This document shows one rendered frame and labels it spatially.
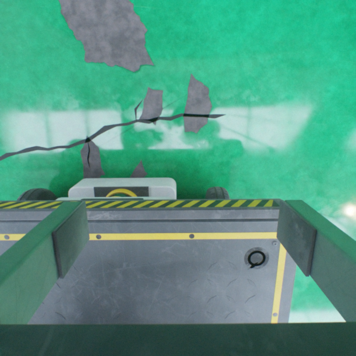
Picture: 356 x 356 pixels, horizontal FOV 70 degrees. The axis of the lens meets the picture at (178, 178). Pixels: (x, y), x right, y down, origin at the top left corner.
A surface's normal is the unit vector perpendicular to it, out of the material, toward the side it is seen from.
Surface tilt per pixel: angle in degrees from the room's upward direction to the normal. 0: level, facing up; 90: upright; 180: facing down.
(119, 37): 0
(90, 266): 0
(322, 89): 0
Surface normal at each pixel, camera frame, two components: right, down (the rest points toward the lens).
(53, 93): 0.00, 0.27
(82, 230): 1.00, -0.01
